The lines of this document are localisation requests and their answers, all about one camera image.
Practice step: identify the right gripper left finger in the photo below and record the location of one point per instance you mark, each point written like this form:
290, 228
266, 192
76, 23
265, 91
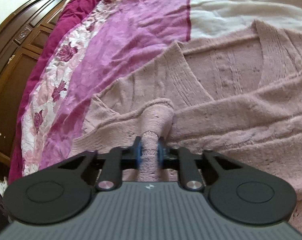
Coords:
62, 191

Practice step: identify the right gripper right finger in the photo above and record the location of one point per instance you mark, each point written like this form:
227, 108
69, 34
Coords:
235, 190

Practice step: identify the pink knit cardigan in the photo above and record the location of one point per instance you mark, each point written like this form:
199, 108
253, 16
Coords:
239, 94

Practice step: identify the dark wooden headboard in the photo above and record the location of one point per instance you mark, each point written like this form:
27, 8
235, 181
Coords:
23, 35

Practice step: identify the pink purple striped bedspread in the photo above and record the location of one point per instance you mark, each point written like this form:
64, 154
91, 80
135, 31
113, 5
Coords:
117, 37

